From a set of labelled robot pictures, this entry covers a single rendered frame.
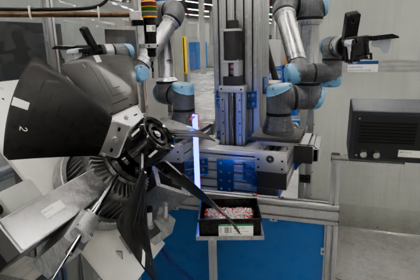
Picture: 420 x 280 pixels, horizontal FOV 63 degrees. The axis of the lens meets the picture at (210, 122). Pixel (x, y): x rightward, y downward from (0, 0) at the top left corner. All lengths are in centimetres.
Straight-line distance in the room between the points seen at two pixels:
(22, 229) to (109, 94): 45
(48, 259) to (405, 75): 246
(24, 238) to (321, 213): 101
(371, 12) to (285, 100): 130
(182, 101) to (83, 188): 96
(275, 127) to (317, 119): 117
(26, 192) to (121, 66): 48
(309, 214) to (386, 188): 161
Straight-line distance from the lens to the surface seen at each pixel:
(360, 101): 130
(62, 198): 85
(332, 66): 140
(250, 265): 157
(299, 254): 151
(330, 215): 140
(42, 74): 83
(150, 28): 100
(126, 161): 95
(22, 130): 79
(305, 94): 164
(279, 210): 140
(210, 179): 178
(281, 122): 161
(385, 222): 307
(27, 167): 102
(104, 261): 100
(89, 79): 109
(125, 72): 111
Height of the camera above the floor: 144
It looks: 12 degrees down
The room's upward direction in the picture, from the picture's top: 2 degrees counter-clockwise
